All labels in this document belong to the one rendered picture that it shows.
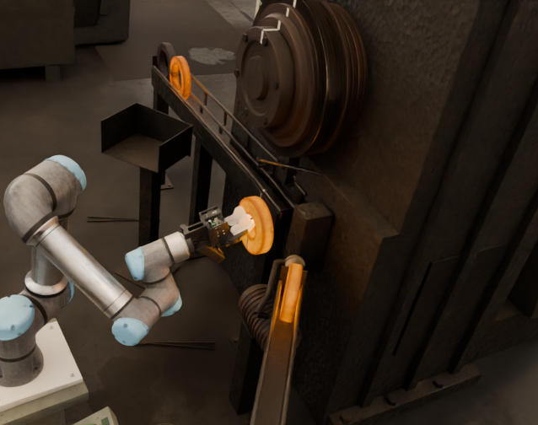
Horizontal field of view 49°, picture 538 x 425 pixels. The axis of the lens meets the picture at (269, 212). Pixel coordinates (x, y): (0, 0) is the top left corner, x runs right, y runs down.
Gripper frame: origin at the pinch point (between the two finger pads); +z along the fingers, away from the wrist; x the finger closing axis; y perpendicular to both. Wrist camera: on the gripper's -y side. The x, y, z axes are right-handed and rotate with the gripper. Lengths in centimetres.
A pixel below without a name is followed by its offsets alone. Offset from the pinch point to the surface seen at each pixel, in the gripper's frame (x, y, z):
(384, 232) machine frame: -18.0, -5.4, 29.4
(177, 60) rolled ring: 118, -15, 18
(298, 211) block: 5.5, -10.0, 15.7
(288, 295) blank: -21.0, -8.5, -1.7
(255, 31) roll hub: 34, 34, 21
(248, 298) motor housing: 1.2, -32.6, -6.2
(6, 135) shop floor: 202, -73, -66
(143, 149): 79, -24, -13
